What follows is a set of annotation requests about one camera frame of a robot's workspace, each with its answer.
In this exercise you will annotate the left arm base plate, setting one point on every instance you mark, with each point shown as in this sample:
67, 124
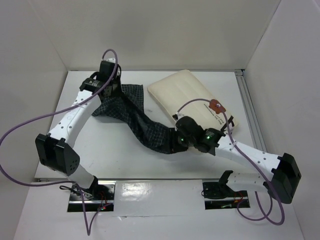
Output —
105, 201

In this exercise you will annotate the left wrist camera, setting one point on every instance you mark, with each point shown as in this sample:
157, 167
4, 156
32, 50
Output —
110, 60

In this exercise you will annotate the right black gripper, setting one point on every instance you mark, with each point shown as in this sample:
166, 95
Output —
174, 141

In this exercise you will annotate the cream pillow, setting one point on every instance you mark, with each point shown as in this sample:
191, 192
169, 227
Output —
207, 97

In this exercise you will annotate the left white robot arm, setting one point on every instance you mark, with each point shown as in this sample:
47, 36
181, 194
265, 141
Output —
56, 148

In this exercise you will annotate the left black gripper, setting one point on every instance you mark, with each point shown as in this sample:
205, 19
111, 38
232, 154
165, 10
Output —
119, 92

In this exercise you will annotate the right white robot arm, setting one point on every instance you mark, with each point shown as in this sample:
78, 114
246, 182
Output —
276, 175

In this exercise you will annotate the dark checked pillowcase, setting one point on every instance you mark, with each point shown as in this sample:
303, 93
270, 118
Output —
129, 108

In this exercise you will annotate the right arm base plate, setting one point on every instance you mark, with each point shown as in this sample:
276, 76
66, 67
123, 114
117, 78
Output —
221, 197

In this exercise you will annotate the aluminium rail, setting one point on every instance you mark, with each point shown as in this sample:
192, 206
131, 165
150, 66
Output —
252, 119

